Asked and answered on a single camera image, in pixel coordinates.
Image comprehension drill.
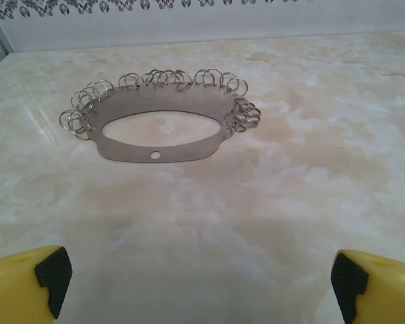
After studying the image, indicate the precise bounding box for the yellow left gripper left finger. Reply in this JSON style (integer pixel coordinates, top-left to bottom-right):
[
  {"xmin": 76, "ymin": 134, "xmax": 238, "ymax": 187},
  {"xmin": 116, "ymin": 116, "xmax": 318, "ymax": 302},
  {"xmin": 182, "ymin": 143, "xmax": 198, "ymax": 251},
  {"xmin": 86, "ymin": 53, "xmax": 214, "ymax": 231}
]
[{"xmin": 0, "ymin": 245, "xmax": 74, "ymax": 324}]

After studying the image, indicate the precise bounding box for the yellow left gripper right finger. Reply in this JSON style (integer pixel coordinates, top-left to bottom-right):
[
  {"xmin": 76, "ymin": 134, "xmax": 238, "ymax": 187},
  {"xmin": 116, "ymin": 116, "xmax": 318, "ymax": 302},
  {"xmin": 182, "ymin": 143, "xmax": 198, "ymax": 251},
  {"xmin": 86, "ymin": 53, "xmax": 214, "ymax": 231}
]
[{"xmin": 330, "ymin": 248, "xmax": 405, "ymax": 324}]

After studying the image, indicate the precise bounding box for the silver metal chain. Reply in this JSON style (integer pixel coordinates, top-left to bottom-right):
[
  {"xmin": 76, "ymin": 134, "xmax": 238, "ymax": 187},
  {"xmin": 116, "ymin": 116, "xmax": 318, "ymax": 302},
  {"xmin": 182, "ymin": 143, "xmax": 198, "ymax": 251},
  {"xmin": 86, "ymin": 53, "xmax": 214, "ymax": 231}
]
[{"xmin": 57, "ymin": 68, "xmax": 263, "ymax": 164}]

